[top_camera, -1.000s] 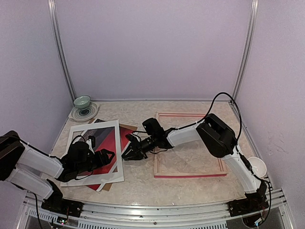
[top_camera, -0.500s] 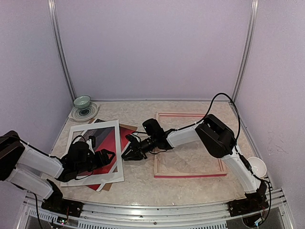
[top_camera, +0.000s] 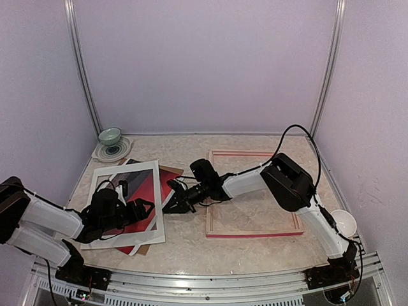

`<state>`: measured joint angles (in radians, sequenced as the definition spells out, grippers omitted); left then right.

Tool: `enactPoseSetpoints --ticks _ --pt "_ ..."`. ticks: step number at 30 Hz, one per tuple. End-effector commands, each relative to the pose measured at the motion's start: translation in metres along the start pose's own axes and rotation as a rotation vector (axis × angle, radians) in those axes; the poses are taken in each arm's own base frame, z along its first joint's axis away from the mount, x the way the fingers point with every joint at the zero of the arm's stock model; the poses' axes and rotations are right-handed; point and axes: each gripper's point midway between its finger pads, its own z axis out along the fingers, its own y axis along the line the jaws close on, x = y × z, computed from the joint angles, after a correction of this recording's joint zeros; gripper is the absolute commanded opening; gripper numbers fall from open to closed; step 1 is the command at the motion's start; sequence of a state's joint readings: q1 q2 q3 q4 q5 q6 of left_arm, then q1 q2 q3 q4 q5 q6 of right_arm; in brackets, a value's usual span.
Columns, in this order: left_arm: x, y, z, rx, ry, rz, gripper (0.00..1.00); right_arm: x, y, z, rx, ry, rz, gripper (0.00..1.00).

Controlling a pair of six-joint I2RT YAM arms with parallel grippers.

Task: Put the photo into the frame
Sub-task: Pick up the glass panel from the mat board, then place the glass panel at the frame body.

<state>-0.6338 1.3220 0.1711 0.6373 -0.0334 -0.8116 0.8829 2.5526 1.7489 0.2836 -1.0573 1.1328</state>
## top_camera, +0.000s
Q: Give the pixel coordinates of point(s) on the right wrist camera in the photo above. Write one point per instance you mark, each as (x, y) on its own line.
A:
(203, 171)

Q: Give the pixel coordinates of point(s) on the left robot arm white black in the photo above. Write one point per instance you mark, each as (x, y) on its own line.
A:
(24, 214)

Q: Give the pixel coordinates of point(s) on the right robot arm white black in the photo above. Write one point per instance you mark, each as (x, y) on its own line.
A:
(291, 186)

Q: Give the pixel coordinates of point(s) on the aluminium front rail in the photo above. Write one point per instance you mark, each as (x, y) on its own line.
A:
(289, 287)

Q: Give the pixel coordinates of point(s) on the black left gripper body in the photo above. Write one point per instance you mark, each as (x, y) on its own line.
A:
(122, 221)

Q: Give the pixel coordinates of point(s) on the red and dark photo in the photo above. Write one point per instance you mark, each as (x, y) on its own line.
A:
(143, 181)

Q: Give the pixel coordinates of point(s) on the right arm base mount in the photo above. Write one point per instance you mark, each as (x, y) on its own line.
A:
(323, 276)

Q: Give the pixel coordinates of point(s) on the left aluminium corner post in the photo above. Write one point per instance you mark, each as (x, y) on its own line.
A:
(69, 8)

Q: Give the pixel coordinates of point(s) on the green ceramic bowl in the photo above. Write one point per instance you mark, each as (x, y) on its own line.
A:
(110, 136)

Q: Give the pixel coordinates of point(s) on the pale green patterned plate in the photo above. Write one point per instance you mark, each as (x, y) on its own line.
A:
(114, 153)

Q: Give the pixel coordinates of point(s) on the white mat board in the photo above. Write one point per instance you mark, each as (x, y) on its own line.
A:
(126, 202)

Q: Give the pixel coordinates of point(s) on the brown backing board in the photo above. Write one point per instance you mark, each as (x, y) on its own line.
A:
(166, 173)

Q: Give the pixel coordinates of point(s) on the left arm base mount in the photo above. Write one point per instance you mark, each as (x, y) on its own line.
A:
(87, 276)

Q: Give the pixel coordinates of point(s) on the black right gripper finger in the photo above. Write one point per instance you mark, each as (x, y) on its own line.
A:
(178, 205)
(179, 188)

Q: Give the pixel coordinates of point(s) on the aluminium corner post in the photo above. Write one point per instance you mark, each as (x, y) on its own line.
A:
(69, 8)
(330, 65)

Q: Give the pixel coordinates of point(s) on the right aluminium corner post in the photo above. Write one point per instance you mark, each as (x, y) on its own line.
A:
(330, 65)

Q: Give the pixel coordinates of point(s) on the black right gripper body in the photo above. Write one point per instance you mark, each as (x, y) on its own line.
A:
(198, 194)

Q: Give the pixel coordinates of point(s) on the orange white bowl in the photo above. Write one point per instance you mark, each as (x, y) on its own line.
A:
(346, 223)

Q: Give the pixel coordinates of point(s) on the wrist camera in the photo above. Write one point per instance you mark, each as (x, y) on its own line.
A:
(203, 171)
(103, 203)

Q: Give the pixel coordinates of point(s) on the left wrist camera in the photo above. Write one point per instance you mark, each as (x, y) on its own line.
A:
(103, 203)

